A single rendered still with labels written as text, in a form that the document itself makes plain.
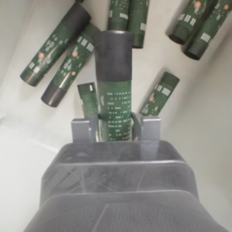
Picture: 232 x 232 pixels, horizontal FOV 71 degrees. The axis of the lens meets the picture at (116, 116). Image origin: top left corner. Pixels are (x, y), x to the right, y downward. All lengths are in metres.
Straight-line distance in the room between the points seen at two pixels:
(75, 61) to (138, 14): 0.12
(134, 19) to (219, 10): 0.13
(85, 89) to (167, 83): 0.14
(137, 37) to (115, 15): 0.05
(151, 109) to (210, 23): 0.16
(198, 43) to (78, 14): 0.19
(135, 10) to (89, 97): 0.15
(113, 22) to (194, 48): 0.13
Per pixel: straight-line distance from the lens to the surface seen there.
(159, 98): 0.29
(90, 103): 0.28
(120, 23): 0.28
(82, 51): 0.28
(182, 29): 0.30
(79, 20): 0.29
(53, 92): 0.29
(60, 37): 0.29
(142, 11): 0.29
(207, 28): 0.32
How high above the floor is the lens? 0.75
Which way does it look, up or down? 75 degrees down
